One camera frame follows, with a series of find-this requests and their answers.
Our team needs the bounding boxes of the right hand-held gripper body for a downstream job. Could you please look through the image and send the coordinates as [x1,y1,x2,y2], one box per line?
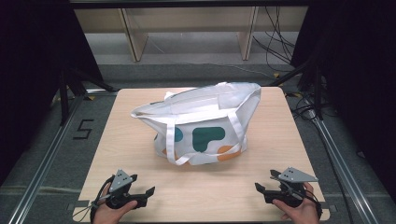
[263,166,319,208]

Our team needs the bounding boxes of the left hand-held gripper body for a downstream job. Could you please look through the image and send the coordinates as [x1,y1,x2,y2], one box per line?
[104,168,149,210]

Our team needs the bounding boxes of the white tote bag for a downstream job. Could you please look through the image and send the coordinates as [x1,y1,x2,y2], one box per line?
[130,81,262,167]

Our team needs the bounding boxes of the person's left hand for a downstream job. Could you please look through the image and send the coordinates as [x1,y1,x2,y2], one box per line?
[92,183,138,224]

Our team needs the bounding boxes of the person's right hand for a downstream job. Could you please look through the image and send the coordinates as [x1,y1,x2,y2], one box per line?
[272,181,321,224]

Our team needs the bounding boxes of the black metal stand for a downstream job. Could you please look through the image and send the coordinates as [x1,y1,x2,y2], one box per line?
[58,65,117,126]
[266,55,325,121]

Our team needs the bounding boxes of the black curtain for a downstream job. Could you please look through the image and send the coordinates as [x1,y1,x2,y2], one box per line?
[0,0,106,188]
[290,0,396,195]

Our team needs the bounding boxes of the light wooden shelf unit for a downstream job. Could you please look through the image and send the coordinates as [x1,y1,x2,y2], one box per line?
[74,6,309,63]

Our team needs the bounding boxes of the left hand-held gripper cable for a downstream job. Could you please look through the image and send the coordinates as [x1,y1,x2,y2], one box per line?
[74,175,117,224]

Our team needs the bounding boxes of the hand-held gripper cable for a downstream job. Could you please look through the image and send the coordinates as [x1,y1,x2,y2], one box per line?
[303,189,324,219]
[74,175,117,224]

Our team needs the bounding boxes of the right hand-held gripper cable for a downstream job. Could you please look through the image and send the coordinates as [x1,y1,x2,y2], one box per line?
[303,189,324,219]

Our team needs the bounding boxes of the aluminium floor rail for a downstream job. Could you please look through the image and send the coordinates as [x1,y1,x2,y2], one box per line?
[306,101,381,224]
[8,89,90,224]

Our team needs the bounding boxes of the black floor cables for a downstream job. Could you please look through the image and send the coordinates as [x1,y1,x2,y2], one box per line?
[284,91,320,121]

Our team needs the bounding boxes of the bundle of black cables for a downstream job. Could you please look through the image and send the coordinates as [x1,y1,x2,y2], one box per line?
[252,6,297,73]

